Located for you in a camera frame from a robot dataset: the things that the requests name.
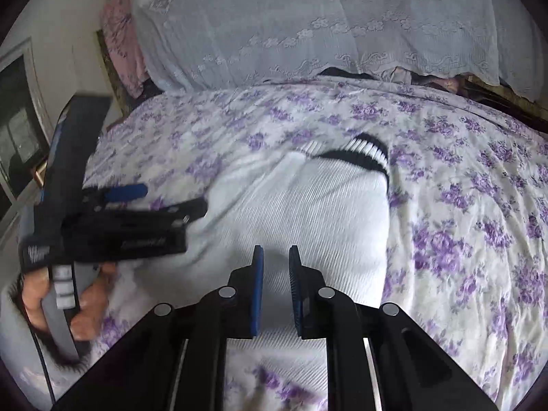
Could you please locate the pink floral cloth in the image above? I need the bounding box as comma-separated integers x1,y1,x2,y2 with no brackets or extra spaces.
100,0,151,100

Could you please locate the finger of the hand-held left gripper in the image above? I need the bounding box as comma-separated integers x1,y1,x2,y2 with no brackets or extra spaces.
86,197,209,226
83,183,149,206

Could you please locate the dark window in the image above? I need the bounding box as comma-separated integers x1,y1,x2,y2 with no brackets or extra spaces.
0,38,53,208

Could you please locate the person's left forearm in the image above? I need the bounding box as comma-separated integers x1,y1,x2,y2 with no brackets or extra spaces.
0,280,86,411

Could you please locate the white sweater with black stripes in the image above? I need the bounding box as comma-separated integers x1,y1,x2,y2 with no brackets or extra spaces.
103,134,391,379

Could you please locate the black cable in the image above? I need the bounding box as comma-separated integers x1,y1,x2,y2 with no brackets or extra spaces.
28,327,57,405

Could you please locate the purple floral bedsheet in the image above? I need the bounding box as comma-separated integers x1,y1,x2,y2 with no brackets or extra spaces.
81,75,548,411

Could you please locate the person's left hand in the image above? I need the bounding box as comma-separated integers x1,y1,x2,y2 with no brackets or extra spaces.
21,261,117,342

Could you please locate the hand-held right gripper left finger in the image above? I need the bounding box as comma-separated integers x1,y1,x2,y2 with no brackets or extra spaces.
51,245,265,411

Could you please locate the white lace cloth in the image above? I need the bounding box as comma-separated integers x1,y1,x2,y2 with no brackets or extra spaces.
128,0,548,104

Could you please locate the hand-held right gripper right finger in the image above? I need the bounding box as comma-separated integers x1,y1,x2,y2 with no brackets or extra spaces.
288,245,499,411

